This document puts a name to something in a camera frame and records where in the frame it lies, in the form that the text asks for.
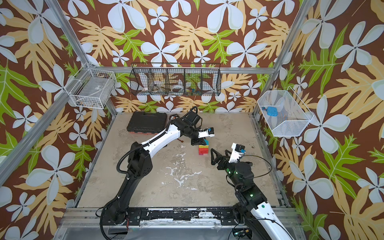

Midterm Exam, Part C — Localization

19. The white wire basket left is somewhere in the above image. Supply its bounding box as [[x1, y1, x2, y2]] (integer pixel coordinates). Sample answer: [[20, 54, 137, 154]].
[[65, 65, 117, 109]]

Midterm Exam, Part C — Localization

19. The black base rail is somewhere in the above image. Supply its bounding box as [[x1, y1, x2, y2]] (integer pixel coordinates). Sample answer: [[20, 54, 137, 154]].
[[124, 205, 251, 227]]

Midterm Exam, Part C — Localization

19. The red block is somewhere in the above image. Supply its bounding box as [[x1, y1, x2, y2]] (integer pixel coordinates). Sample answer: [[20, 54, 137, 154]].
[[199, 148, 209, 156]]

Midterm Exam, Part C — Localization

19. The black tool case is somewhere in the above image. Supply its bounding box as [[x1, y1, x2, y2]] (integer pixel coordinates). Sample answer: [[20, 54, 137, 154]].
[[127, 112, 168, 134]]

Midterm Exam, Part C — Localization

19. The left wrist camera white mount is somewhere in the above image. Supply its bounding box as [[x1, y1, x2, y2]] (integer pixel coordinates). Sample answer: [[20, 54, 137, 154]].
[[198, 128, 215, 139]]

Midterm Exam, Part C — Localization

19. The blue object in basket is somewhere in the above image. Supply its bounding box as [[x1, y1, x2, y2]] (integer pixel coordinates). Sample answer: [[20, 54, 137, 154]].
[[265, 107, 279, 117]]

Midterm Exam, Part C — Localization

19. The black wire basket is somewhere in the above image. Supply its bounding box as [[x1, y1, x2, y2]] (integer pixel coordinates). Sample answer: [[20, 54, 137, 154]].
[[128, 63, 222, 96]]

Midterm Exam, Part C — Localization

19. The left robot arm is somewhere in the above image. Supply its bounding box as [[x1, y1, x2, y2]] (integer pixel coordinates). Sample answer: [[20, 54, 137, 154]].
[[100, 107, 215, 228]]

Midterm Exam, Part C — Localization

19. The white mesh basket right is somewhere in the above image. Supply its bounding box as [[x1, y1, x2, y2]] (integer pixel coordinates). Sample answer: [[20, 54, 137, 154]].
[[258, 90, 314, 138]]

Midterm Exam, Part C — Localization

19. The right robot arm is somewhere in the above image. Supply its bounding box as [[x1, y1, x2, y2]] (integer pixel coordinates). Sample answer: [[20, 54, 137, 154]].
[[211, 149, 293, 240]]

